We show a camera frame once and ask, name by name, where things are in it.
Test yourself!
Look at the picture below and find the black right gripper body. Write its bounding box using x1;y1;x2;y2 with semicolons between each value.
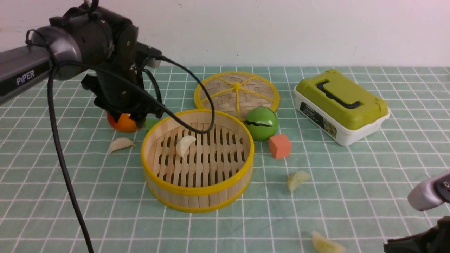
384;216;450;253

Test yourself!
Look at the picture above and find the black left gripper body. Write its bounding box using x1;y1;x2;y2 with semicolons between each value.
81;42;164;128

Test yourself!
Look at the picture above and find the white dumpling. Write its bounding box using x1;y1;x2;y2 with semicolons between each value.
107;137;135;154
176;136;197;158

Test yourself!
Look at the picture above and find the green dumpling bottom edge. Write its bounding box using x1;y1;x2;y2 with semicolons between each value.
311;231;347;253

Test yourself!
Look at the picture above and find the left robot arm silver black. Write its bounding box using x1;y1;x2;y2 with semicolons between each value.
0;0;164;128

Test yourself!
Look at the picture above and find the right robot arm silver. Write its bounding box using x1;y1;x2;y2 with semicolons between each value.
384;171;450;253

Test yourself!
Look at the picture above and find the bamboo steamer tray yellow rim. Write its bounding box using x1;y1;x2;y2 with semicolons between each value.
140;111;255;213

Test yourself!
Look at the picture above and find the woven bamboo steamer lid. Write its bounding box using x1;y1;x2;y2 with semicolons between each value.
193;71;280;121

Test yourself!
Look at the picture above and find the orange red toy pear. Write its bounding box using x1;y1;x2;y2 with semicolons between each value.
106;112;138;133

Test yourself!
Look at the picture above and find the small green cube block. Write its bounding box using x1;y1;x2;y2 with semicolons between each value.
145;118;160;132

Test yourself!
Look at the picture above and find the green checkered tablecloth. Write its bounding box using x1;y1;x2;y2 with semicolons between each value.
0;67;450;253

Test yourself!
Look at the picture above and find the green toy ball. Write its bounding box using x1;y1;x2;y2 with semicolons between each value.
243;107;279;141

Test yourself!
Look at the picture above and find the green lidded white box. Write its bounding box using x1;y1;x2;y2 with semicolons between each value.
294;69;391;146

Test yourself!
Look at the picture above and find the orange pink cube block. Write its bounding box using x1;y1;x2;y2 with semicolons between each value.
268;134;292;160

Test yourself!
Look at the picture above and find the black cable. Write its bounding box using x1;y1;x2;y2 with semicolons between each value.
25;29;216;253

